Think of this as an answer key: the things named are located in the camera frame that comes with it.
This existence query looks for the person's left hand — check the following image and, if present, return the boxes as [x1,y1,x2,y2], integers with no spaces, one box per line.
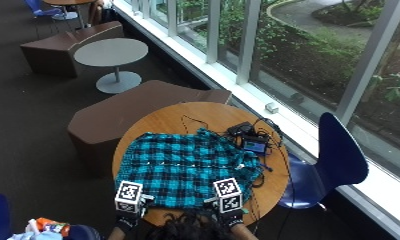
[114,194,157,232]

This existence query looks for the person's right hand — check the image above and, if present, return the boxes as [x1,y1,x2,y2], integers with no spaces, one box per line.
[203,197,251,230]

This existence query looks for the white marker cube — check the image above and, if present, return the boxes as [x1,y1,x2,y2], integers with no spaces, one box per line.
[114,180,146,214]
[213,177,246,214]

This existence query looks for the dark blue bag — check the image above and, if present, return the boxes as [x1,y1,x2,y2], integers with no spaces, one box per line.
[67,224,105,240]

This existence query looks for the orange snack packet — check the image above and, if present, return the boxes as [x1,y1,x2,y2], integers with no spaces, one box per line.
[35,217,73,238]

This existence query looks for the teal black plaid shirt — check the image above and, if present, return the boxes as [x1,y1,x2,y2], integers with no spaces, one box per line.
[114,127,266,210]

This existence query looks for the black device with blue screen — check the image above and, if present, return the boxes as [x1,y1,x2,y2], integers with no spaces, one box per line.
[242,134,271,157]

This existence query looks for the black box device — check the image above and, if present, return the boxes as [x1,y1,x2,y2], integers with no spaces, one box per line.
[227,121,255,137]

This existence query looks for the dark blue plastic chair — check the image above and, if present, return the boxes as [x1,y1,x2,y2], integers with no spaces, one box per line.
[278,111,371,211]

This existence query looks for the large brown angular bench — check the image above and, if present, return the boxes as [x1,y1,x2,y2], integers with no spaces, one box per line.
[67,79,234,178]

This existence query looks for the small white sill block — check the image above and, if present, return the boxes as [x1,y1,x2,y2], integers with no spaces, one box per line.
[264,102,280,115]

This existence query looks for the small dark sill object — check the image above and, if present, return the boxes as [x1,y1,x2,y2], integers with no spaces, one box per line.
[290,92,307,105]

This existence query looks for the small brown angular bench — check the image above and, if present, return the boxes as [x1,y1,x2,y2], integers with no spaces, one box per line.
[19,20,126,79]

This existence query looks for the blue chair with metal legs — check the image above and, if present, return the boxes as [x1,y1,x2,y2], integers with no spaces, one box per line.
[23,0,65,18]

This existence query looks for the black cable bundle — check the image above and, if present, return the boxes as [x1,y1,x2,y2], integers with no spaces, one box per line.
[251,117,296,240]

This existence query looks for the thin black cable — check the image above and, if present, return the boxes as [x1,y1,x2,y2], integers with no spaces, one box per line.
[181,114,211,132]

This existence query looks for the grey round pedestal table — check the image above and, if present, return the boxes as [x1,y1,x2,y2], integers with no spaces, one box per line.
[73,37,150,95]

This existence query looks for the round wooden pedestal table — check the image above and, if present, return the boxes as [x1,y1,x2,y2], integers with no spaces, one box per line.
[42,0,98,30]

